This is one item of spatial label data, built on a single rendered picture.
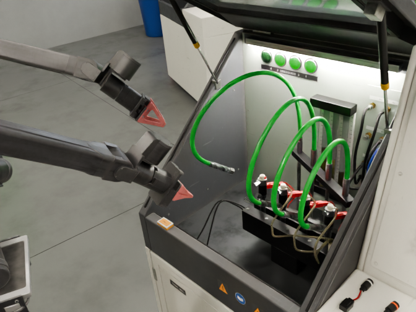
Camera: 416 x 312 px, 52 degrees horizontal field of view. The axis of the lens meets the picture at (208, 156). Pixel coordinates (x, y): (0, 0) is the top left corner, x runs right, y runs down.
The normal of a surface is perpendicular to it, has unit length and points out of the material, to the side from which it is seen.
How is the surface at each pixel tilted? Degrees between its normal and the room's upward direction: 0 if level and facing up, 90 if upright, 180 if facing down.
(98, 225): 0
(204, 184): 90
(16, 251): 0
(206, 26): 90
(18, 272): 0
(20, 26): 90
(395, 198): 76
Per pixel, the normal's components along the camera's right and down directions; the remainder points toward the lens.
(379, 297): -0.08, -0.86
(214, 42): 0.40, 0.44
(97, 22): 0.60, 0.37
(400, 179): -0.71, 0.19
